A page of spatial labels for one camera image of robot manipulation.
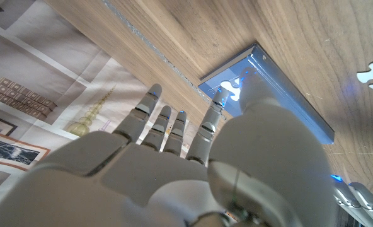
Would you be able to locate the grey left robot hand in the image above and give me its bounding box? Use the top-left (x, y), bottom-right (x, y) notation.
top-left (330, 174), bottom-right (373, 227)

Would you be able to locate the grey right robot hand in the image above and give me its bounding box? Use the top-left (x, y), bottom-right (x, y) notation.
top-left (0, 67), bottom-right (338, 227)

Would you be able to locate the blue notebook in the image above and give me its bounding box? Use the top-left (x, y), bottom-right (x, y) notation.
top-left (198, 43), bottom-right (335, 145)

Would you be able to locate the printed bookshelf backdrop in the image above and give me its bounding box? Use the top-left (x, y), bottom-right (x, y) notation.
top-left (0, 0), bottom-right (193, 215)

